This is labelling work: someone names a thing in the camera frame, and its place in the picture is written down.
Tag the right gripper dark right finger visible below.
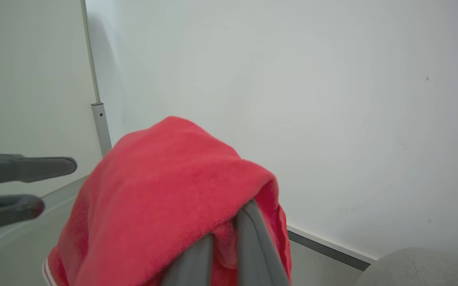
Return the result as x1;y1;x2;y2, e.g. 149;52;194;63
235;199;291;286

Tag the grey fabric sofa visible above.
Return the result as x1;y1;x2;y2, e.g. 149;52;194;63
353;247;458;286

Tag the red garment with white stripes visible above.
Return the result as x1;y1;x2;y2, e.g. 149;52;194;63
42;116;293;286

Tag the white and black baseboard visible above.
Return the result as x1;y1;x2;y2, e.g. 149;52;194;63
286;223;379;272

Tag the grey metal partition frame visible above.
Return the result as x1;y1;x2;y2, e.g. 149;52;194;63
80;0;113;158

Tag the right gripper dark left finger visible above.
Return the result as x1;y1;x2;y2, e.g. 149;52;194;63
161;234;215;286

